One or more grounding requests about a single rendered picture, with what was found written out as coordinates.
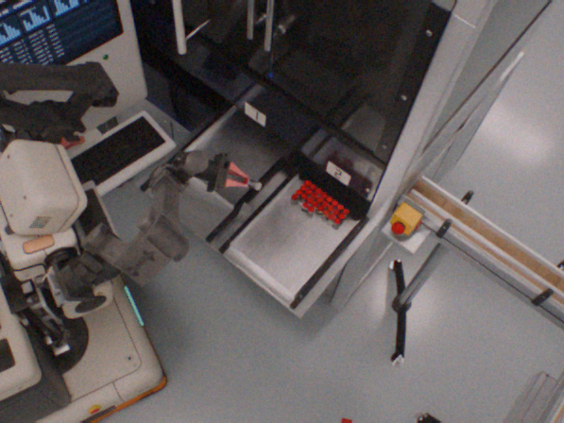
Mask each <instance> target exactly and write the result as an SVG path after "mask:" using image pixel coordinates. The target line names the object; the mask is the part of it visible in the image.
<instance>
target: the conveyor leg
mask: <svg viewBox="0 0 564 423"><path fill-rule="evenodd" d="M449 251H450V250H449V249H448V248H446V247H445V246H444V245H442V243H439V242H437V243H436V246H435V247H434V249H433V250H432V252H431V253H430V255H429V256H428V257H427V260H425V261H424V263H423V264H422V266H421V267H420V268H419V270H418V272H417V274H416V275H415V276H414V277H413V278H412V279H411V280H410V282H409V283H408V286H407V287H406V288H405V290H404V291H403V293H402V295H401V296H399V298H398V304H399V306H402V307H407V306H408V304H409V303H410V302H411V301H412V299H414V298H415V296H416V294H417V293H418V292H419V290H420V289H421V287H422V286H423V285H424V282H425V281H427V280H428V279H429V278H430V277H431V276H432V274H433V273H434V272H435V269H436V268H437V266H438V265H439V264H441V263H442V261H443V260H444V259H445V256H446V255H447V254H448V252H449Z"/></svg>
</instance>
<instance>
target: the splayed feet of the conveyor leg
mask: <svg viewBox="0 0 564 423"><path fill-rule="evenodd" d="M389 268H390V270H391V272H393V273H395V279H396V290H397V295H396V296H395V298H394V300H393V301H392V308H393V310H394V312H395V313H396V314H397V330H396V345H395V353H394V354H392V356H391V357H390V361H391V363H392V365H394V366H396V367H399V366H402V365H403V362H404V353H405V339H406V313H407V312H408V310H409V309H410V307H411V305H412V302H410V303H409V304H408V306H407V307H402V306H399V304H398V298H399V296H401V295H402V293H403V291H404V290H405V279H404V273H403V266H402V261H399V260H396V261H393V262H391V263H390V265H389Z"/></svg>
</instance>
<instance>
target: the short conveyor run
mask: <svg viewBox="0 0 564 423"><path fill-rule="evenodd" d="M473 195H474V192H473V190H468V193H467V194H465V195H464V196H463V198H462V199H461V201H460V200H458V199H457V198H455V197H454V196H451V195H449V194H448V193H446V191H445V190H443V189H442V188H441V187H438V186H437V185H435V184H434V183H433V182H432V181H430V180H429V179H427V178H426V177H424V176H420V177H419V180H418V181H417V182H416V183H415V185H413V186H412V187H411V188H410V190H409V191H408V193H407V194H406V195H405V196H406V197H407V198H408V199H410V200H411V201H413V202H415V203H417V204H418V206H419V207H421V208H422V209H424V210H425V211H426V212H425V213H424V214H423V216H422V217H421V221H422V225H424V226H425V227H427V228H429V229H431V230H432V232H431V233H430V235H429V236H431V237H432V238H434V239H435V240H436V241H438V242H439V243H442V245H444V246H445V247H446V248H448V249H449V250H450V251H451V252H453V253H455V254H456V255H458V256H459V257H460V259H462V260H463V261H466V262H467V263H469V264H470V265H472V266H473V267H475V268H476V269H477V270H480V272H481V273H483V274H484V275H485V276H487V277H488V278H490V279H492V280H494V281H495V282H497V284H498V285H499V286H501V287H502V288H505V289H506V290H507V291H508V292H509V293H511V294H512V295H514V296H515V297H516V298H518V299H519V300H521V301H522V302H523V303H525V304H526V305H528V306H530V307H532V308H533V309H534V311H536V312H537V313H539V314H540V315H543V316H544V317H546V318H547V319H548V320H550V321H551V323H553V324H555V325H556V326H558V327H559V328H561V329H562V330H564V272H562V271H564V260H563V261H562V262H560V263H559V264H558V265H557V266H555V265H553V264H551V263H550V262H548V261H546V260H545V259H543V258H542V256H540V255H539V254H538V253H536V252H535V251H533V250H532V249H530V248H528V247H526V246H525V245H523V243H521V242H520V241H519V240H516V239H515V238H513V237H512V236H510V235H509V234H507V233H506V232H504V230H502V229H500V228H499V227H497V226H496V225H494V224H493V223H490V222H489V221H488V220H487V219H485V217H484V216H482V215H481V214H480V213H477V212H476V211H474V210H472V209H471V208H469V207H468V203H469V202H470V200H471V199H472V196H473Z"/></svg>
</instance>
